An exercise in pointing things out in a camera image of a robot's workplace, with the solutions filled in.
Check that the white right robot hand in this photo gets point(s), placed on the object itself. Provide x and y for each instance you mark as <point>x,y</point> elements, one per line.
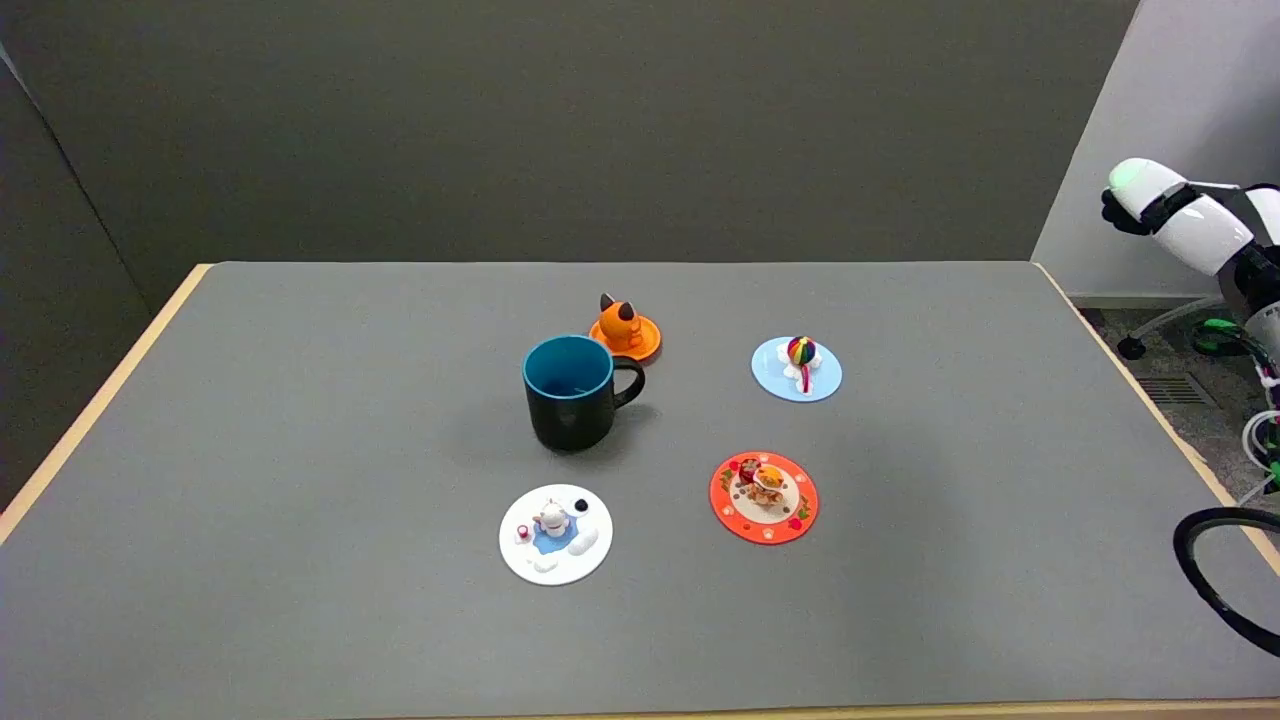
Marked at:
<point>1122,215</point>

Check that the light blue rainbow cup lid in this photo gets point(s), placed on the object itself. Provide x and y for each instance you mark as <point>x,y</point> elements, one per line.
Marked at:
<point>780,378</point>

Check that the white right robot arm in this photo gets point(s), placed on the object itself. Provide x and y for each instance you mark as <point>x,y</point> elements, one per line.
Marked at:
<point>1205,230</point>

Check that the red cat cup lid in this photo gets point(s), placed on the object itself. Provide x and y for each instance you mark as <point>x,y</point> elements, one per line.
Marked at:
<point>735,500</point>

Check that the orange cat cup lid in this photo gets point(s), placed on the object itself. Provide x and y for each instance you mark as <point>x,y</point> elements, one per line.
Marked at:
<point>625,330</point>

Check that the white cat cup lid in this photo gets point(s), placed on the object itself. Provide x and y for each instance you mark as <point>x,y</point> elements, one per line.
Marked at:
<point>555,560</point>

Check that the grey office chair base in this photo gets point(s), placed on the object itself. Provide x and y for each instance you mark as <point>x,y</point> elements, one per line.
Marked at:
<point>1165,320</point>

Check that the floor vent grille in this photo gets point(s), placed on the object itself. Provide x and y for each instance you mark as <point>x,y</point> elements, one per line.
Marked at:
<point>1178,390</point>

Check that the black mug blue interior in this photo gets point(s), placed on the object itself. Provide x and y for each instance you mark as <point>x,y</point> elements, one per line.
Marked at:
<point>568,405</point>

